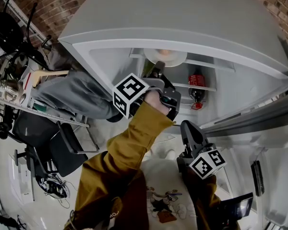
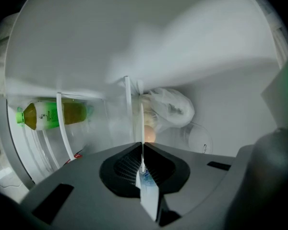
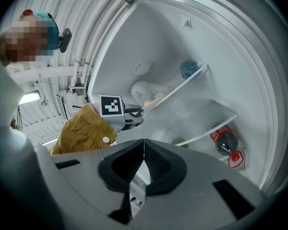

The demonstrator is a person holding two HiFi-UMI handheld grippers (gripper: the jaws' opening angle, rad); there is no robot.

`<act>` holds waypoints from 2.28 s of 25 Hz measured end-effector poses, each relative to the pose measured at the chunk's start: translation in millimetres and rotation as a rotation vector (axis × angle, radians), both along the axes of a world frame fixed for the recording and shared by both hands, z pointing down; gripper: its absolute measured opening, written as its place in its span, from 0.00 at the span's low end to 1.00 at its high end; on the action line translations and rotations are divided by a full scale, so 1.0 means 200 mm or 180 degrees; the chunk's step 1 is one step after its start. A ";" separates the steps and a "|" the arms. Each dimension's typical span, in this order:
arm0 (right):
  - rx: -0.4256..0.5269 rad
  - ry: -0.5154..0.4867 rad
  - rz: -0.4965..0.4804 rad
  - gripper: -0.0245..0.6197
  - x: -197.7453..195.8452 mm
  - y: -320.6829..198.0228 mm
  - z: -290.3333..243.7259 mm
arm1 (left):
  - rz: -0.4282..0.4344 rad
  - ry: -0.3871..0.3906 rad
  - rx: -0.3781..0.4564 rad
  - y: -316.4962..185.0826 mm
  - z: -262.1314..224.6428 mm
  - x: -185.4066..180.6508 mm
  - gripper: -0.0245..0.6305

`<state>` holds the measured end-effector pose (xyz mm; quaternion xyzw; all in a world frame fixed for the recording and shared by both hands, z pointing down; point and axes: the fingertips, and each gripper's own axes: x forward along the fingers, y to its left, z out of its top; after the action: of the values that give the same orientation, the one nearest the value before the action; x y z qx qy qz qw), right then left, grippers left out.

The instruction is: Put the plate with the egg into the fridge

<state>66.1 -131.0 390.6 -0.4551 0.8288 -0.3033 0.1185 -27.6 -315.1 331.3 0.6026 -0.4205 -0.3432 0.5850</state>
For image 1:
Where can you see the white cardboard box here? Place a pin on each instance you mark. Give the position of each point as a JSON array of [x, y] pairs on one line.
[[22, 181]]

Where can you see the white metal shelf rack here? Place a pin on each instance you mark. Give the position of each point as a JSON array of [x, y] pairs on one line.
[[50, 114]]

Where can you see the clear glass jar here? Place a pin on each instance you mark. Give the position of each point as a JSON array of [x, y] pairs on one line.
[[12, 87]]

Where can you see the black mesh office chair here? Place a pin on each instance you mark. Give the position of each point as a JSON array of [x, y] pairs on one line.
[[67, 147]]

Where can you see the black rubber wheel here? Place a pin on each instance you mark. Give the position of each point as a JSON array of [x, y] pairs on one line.
[[114, 118]]

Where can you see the person's right forearm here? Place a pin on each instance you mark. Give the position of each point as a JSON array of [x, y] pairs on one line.
[[201, 188]]

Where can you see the person's left forearm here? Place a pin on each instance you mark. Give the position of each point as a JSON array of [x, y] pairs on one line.
[[139, 138]]

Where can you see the person's white shoe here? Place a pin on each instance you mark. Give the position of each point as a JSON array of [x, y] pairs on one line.
[[170, 153]]

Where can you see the grey fabric cover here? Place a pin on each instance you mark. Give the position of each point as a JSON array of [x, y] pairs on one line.
[[79, 97]]

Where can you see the black metal frame chair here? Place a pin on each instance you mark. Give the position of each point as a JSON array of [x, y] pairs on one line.
[[4, 30]]

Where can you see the black headphones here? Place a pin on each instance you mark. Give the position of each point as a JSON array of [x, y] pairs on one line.
[[1, 130]]

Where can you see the white refrigerator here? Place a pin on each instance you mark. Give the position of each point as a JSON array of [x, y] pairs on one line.
[[170, 13]]

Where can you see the person's left hand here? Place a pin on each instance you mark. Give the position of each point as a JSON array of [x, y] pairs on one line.
[[154, 99]]

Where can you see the wooden clothes hanger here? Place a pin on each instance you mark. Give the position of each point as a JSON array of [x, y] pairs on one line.
[[48, 73]]

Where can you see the white round plate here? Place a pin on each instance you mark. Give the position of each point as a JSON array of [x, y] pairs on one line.
[[175, 60]]

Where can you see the person's cream printed sweatshirt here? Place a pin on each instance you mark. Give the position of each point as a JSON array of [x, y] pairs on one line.
[[168, 174]]

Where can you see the dark cola bottle red label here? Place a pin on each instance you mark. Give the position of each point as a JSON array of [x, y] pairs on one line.
[[196, 80]]

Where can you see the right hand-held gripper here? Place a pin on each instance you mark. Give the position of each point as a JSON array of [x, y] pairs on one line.
[[206, 164]]

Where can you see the green box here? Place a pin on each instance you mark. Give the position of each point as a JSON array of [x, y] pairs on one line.
[[40, 108]]

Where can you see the black screen device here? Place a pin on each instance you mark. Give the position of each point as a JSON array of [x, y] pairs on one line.
[[237, 207]]

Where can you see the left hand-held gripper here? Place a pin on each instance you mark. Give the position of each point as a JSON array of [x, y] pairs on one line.
[[129, 90]]

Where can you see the brown egg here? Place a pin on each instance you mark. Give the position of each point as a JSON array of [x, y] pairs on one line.
[[164, 53]]

